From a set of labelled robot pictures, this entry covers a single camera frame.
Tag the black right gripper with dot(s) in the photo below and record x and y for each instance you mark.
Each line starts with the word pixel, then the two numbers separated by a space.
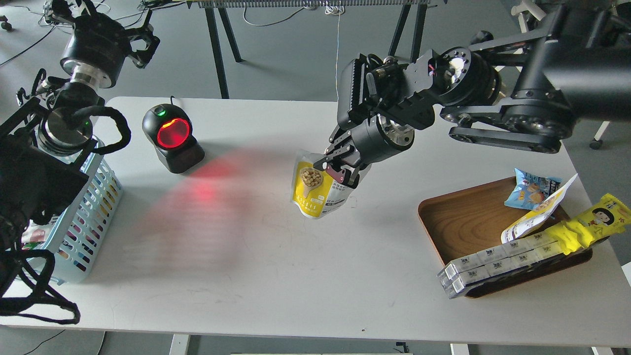
pixel 374 140

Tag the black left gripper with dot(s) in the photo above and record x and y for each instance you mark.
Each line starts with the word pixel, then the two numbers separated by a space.
pixel 93 49

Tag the yellow white snack pouch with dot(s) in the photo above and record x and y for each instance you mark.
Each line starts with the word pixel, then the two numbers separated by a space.
pixel 315 192

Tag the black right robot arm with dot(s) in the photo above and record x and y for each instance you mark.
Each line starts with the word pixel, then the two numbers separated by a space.
pixel 473 84

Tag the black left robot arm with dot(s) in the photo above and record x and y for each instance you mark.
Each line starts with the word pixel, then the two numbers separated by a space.
pixel 45 143

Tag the blue snack bag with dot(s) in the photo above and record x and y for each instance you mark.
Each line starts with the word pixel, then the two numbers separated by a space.
pixel 531 190

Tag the light blue plastic basket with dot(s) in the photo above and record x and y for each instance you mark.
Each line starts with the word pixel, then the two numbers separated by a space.
pixel 80 231

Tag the red white snack bag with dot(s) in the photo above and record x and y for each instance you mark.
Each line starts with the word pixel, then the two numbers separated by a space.
pixel 36 235

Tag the yellow cartoon snack pack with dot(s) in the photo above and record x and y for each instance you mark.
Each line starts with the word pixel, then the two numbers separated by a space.
pixel 609 216

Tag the black trestle table legs left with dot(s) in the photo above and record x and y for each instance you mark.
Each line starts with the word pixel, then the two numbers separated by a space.
pixel 217 55

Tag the black barcode scanner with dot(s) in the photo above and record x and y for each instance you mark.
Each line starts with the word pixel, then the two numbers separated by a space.
pixel 169 129

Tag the brown wooden tray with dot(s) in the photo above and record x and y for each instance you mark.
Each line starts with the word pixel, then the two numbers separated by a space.
pixel 470 220

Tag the upper white box strip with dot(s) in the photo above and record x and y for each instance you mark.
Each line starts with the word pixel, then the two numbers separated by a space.
pixel 498 256

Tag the white box strip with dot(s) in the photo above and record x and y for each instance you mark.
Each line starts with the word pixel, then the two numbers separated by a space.
pixel 498 256
pixel 493 284

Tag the lower white box strip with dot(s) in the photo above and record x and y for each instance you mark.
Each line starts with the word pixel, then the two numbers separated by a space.
pixel 493 284

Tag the yellow white flat sachet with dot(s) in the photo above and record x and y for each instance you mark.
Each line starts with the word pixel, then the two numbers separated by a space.
pixel 533 219

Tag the white office chair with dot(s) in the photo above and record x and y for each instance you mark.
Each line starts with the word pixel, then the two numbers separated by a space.
pixel 580 71

